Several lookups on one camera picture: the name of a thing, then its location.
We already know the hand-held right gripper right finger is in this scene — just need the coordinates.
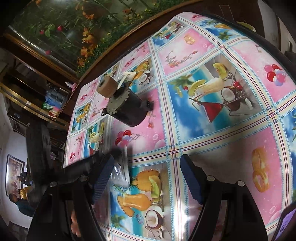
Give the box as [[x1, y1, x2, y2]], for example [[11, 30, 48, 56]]
[[180, 154, 269, 241]]

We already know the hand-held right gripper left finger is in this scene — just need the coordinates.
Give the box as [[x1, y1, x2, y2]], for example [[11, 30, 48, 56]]
[[26, 154, 115, 241]]

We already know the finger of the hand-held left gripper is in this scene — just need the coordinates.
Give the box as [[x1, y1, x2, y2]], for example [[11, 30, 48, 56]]
[[55, 148, 123, 183]]

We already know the clear plastic bag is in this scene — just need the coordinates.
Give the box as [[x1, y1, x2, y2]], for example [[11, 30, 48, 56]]
[[111, 148, 131, 187]]

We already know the person's left hand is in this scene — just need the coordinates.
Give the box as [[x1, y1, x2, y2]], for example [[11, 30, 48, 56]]
[[70, 207, 82, 237]]

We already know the fruit print tablecloth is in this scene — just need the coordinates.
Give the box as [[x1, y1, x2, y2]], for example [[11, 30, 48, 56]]
[[63, 10, 296, 241]]

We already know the black cylinder with gear disc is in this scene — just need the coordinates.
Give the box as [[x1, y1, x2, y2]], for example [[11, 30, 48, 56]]
[[103, 87, 155, 127]]

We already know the brown tape roll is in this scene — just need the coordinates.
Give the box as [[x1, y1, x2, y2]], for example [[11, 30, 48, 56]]
[[97, 76, 119, 96]]

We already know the white plastic piece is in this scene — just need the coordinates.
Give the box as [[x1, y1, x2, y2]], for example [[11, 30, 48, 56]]
[[117, 72, 137, 88]]

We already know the dark wooden cabinet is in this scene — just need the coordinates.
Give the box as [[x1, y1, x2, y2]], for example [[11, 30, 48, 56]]
[[0, 0, 208, 130]]

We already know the dark smartphone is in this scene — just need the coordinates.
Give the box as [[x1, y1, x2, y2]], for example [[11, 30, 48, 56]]
[[269, 204, 296, 241]]

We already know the flower picture panel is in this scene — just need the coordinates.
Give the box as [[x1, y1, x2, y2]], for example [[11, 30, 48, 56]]
[[8, 0, 167, 75]]

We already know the pale yellow round object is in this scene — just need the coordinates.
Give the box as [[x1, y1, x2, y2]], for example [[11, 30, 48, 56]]
[[236, 21, 257, 33]]

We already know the wall poster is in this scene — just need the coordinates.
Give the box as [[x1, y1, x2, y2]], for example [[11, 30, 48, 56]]
[[6, 154, 25, 197]]

